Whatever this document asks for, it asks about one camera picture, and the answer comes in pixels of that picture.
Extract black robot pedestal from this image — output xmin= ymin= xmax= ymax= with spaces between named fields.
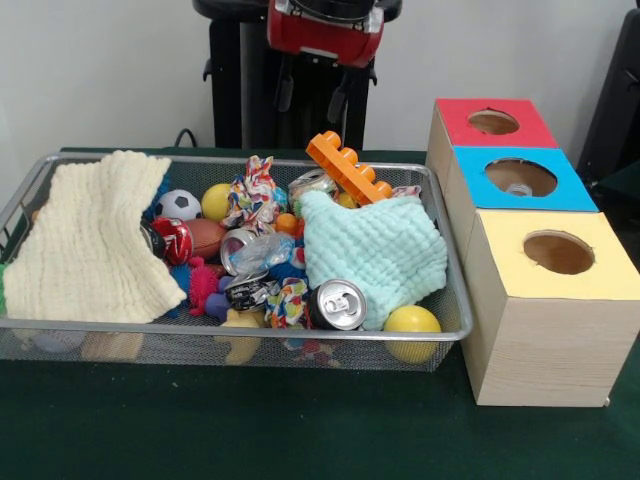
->
xmin=192 ymin=0 xmax=404 ymax=150

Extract yellow ball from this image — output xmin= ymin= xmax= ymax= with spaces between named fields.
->
xmin=383 ymin=304 xmax=442 ymax=364
xmin=201 ymin=183 xmax=234 ymax=222

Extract shallow mesh bin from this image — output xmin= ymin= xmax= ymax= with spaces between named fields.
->
xmin=0 ymin=153 xmax=475 ymax=374

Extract wooden box with three holes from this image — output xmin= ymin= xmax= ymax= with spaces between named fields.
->
xmin=426 ymin=97 xmax=640 ymax=409

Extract flattened clear plastic bottle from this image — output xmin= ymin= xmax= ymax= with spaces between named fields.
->
xmin=231 ymin=232 xmax=297 ymax=276

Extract brown toy football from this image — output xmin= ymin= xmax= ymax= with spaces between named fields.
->
xmin=186 ymin=218 xmax=228 ymax=259

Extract mint green cloth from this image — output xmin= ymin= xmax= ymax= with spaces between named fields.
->
xmin=298 ymin=189 xmax=449 ymax=331

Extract small soccer ball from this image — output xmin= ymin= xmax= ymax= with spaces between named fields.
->
xmin=153 ymin=189 xmax=204 ymax=221

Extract silver drink can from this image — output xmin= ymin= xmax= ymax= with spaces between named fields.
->
xmin=307 ymin=278 xmax=369 ymax=332

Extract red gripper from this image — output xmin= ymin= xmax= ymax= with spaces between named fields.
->
xmin=266 ymin=0 xmax=386 ymax=124

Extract orange toy building block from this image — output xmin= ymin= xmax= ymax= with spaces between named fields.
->
xmin=305 ymin=130 xmax=395 ymax=207

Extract cream cloth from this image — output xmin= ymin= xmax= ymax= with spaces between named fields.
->
xmin=2 ymin=149 xmax=188 ymax=325

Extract dark green table cloth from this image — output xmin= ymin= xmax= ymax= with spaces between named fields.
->
xmin=584 ymin=159 xmax=640 ymax=236
xmin=0 ymin=146 xmax=640 ymax=480

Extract crushed red can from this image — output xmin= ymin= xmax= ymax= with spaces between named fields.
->
xmin=139 ymin=217 xmax=195 ymax=266

